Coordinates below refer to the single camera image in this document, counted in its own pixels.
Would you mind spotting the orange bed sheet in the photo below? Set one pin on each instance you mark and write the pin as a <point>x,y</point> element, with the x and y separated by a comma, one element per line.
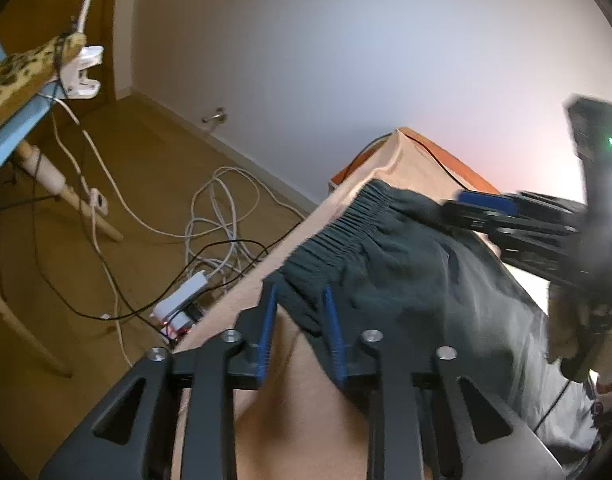
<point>461,165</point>

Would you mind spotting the white power strip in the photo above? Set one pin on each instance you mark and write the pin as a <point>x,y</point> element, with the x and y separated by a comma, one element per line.
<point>181,296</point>

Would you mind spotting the metal door stopper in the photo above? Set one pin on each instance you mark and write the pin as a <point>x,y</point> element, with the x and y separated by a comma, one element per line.
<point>214,116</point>

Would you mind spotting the person's right hand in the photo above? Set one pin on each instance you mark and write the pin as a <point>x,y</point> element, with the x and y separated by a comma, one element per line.
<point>561,325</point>

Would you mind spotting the black adapter with red light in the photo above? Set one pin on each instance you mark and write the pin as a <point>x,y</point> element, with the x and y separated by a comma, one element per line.
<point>183,326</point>

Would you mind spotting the peach bed blanket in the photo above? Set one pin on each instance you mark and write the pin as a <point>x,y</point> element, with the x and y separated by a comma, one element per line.
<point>296,410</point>

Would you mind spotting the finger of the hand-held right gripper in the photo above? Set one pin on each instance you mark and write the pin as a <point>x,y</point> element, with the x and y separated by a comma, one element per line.
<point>471,217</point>
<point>486,200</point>

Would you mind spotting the dark green pants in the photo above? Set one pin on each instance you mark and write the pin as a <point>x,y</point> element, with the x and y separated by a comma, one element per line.
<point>411,280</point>

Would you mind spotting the wooden leg with white joint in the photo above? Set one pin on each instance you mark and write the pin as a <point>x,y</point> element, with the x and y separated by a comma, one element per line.
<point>71,195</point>

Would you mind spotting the pale wooden chair leg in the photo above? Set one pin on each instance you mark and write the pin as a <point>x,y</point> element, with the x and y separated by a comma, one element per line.
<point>21,325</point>

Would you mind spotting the leopard print cloth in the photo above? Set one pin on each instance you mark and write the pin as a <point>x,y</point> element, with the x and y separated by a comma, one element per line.
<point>16,75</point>

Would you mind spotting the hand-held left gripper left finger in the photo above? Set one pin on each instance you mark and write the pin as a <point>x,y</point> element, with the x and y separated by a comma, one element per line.
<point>267,330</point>

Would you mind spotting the white clamp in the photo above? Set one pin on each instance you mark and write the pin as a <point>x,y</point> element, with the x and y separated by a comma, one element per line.
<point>81,72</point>

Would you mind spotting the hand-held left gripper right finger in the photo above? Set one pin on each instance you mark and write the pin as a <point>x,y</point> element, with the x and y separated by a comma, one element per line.
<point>335,335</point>

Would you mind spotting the blue board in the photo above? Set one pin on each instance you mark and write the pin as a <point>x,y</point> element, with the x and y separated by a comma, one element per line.
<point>11,135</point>

